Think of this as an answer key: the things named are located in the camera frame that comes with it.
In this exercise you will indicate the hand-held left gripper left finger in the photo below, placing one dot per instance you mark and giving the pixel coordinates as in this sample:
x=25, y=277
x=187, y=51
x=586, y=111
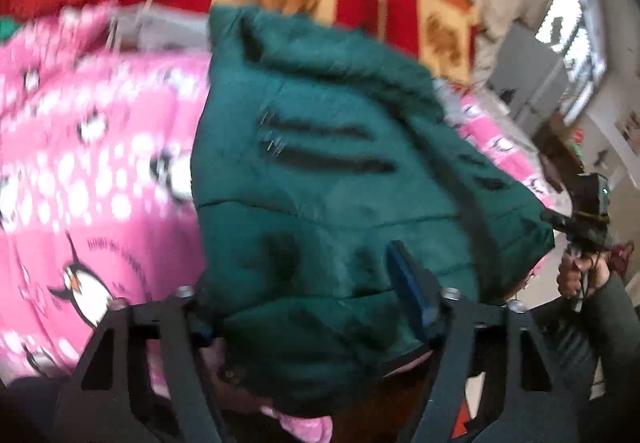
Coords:
x=197, y=318

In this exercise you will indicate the person's right forearm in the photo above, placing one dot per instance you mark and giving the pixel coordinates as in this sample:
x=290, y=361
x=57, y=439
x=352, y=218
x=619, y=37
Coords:
x=605, y=338

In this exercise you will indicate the window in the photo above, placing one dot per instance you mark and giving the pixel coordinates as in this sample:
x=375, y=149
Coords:
x=575, y=33

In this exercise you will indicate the grey cabinet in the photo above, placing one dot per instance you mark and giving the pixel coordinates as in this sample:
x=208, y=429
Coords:
x=525, y=73

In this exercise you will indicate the person's right hand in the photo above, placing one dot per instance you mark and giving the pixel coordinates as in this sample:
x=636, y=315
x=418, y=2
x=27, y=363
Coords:
x=572, y=275

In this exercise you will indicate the green quilted puffer jacket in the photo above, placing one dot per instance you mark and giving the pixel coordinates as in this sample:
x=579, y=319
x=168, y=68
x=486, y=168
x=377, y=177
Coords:
x=320, y=163

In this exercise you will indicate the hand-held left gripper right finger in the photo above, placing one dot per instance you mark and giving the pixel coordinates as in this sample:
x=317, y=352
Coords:
x=407, y=278

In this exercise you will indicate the pink penguin print blanket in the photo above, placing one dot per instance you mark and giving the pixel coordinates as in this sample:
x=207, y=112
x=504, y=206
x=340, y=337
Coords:
x=90, y=148

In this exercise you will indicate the brown wooden furniture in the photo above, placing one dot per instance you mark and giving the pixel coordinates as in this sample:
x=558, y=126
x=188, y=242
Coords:
x=557, y=148

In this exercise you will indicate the green cloth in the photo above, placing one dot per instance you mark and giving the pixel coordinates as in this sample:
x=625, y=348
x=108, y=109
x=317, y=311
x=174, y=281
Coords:
x=9, y=27

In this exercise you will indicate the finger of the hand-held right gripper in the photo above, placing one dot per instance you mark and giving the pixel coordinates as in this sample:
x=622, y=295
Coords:
x=560, y=222

